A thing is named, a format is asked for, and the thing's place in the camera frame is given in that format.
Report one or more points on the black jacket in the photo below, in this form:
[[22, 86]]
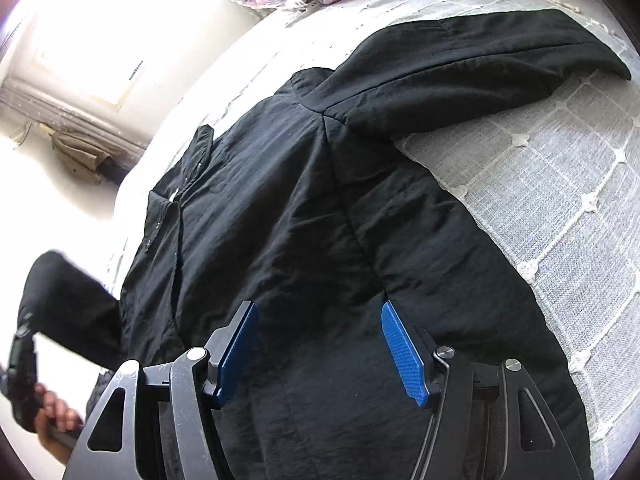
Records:
[[300, 200]]

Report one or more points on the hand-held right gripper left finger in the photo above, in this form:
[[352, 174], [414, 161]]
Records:
[[241, 347]]

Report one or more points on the bright window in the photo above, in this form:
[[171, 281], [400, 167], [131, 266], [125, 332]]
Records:
[[85, 30]]

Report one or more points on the person's left hand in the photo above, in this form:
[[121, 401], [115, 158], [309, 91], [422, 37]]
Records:
[[56, 407]]

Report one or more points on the white lattice bed cover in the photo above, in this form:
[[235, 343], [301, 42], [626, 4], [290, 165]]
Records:
[[565, 170]]

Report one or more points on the beige curtain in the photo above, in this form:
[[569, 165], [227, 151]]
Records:
[[82, 152]]

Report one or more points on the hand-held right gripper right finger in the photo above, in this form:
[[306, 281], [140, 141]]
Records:
[[401, 355]]

